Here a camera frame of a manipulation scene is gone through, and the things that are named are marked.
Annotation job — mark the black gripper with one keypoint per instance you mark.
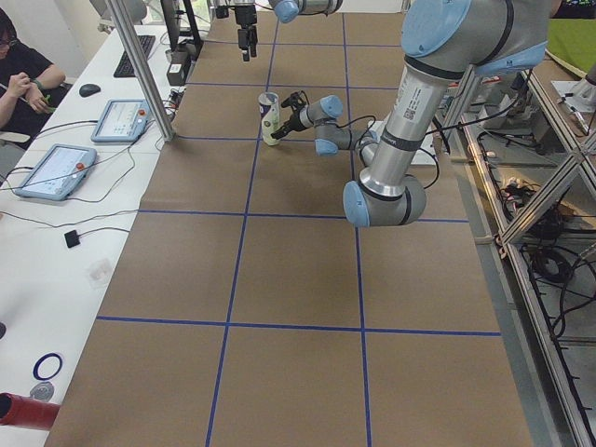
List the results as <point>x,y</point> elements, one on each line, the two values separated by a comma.
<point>291,123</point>
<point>245,17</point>

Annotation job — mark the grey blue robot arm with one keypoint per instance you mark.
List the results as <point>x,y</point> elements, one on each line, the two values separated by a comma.
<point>288,10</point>
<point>440,39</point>

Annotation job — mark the yellow Wilson tennis ball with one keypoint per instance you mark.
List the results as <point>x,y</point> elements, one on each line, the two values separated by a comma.
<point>269,125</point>

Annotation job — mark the small black box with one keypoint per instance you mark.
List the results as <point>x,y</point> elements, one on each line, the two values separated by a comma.
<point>182,61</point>

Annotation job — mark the black computer monitor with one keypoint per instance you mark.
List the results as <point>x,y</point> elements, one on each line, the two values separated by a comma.
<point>173,14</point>

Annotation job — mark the far blue teach pendant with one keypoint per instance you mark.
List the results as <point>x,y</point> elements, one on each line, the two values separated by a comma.
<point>122,121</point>

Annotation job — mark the blue teach pendant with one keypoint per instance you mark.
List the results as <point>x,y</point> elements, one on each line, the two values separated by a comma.
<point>59,173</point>
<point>122,121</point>

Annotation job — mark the black computer mouse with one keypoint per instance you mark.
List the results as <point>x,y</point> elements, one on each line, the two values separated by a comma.
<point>88,90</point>

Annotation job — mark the seated person in black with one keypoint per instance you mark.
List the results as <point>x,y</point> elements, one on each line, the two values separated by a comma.
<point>32,86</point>

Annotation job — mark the near blue teach pendant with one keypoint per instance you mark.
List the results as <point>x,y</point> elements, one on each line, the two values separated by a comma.
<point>59,173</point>

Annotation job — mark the small black square pad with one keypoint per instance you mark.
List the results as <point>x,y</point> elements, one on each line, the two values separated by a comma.
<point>72,239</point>

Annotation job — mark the green cloth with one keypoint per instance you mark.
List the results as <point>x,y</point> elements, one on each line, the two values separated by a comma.
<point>571,43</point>

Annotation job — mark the blue tape roll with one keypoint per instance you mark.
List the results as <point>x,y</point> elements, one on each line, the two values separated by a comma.
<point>47,366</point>

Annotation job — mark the red cylinder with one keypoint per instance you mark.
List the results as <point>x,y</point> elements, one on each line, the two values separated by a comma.
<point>24,412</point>

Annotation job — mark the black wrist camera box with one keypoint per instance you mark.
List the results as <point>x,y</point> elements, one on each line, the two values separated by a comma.
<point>297,101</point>

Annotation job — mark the aluminium frame post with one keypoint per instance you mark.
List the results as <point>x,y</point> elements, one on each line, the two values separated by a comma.
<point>132,45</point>

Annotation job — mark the aluminium side frame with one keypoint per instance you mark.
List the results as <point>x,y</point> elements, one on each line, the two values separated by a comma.
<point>530,159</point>

